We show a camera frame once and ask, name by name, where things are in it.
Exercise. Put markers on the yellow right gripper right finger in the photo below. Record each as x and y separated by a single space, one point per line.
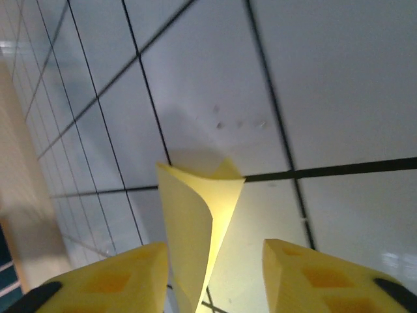
325 287

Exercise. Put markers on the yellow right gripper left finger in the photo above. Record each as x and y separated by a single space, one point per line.
123 287

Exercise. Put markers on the yellow cloth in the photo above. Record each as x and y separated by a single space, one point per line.
182 212

